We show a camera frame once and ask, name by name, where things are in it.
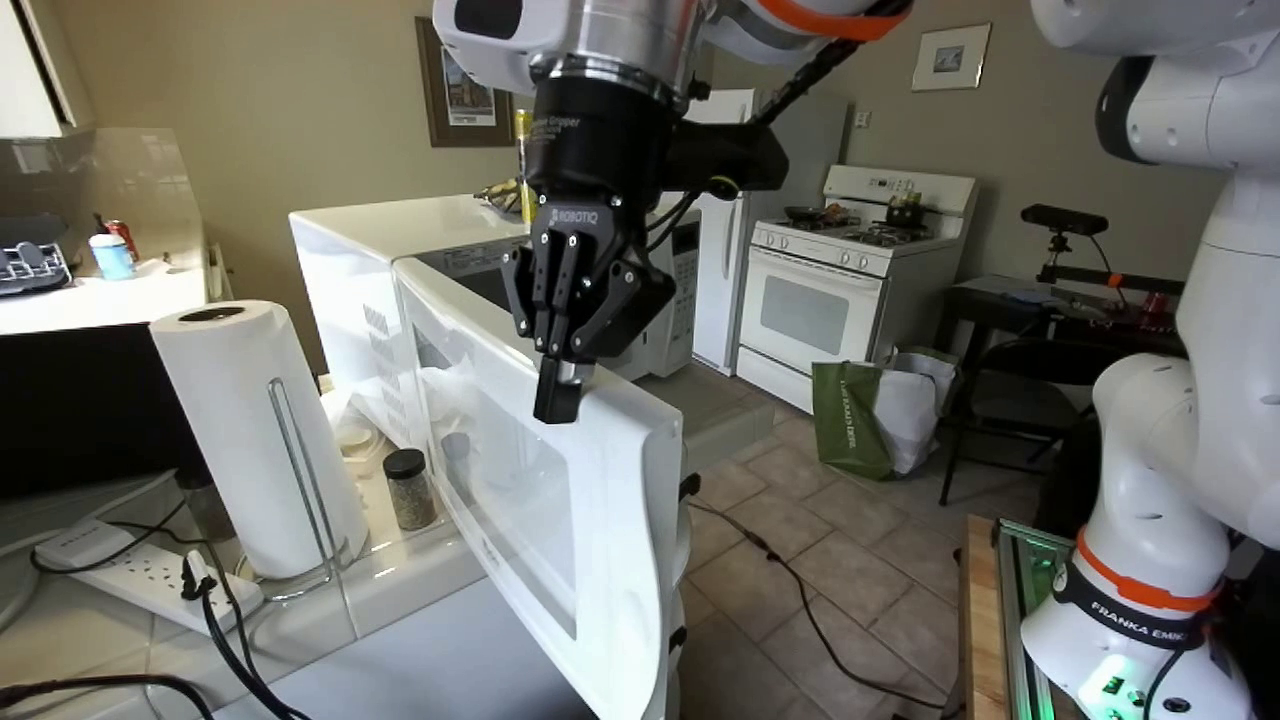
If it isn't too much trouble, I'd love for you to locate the white microwave oven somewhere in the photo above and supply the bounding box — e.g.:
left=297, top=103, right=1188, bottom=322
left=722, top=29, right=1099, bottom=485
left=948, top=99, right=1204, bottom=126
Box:
left=287, top=195, right=687, bottom=720

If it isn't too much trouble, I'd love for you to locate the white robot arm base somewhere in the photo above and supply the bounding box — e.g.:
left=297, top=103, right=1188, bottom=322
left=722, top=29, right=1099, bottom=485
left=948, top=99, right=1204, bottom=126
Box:
left=1019, top=0, right=1280, bottom=720

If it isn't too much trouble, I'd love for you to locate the small framed wall picture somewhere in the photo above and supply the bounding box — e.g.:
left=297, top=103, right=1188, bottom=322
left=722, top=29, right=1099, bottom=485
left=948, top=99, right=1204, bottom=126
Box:
left=911, top=26, right=994, bottom=91

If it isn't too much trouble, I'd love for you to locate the black folding table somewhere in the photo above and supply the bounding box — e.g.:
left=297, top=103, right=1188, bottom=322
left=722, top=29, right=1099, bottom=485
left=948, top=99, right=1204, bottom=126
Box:
left=938, top=200, right=1194, bottom=514

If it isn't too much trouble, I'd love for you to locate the white kitchen stove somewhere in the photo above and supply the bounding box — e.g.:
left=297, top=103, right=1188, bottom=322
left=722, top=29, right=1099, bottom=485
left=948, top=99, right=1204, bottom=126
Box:
left=737, top=166, right=976, bottom=414

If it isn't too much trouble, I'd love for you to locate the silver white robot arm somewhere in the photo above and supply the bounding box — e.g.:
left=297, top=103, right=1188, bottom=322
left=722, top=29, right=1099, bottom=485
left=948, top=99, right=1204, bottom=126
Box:
left=431, top=0, right=911, bottom=424

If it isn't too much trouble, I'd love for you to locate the white power strip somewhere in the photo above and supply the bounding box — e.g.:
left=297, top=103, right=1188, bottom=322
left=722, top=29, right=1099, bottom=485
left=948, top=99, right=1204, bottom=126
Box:
left=38, top=521, right=265, bottom=632

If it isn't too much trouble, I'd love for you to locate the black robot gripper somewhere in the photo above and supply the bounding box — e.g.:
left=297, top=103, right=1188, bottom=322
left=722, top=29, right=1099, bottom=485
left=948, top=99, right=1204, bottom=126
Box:
left=506, top=75, right=675, bottom=424

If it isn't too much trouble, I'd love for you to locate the white paper towel roll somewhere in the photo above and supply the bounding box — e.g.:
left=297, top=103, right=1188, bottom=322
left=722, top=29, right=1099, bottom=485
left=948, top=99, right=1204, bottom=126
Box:
left=150, top=299, right=367, bottom=579

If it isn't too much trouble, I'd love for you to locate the green shopping bag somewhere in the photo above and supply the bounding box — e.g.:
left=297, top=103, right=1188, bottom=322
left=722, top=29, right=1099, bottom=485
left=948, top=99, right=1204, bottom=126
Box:
left=814, top=362, right=898, bottom=479

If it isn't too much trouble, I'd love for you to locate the grey floor cable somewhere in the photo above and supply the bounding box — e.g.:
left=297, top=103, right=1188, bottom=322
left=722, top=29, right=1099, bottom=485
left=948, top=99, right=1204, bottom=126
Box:
left=685, top=469, right=968, bottom=713

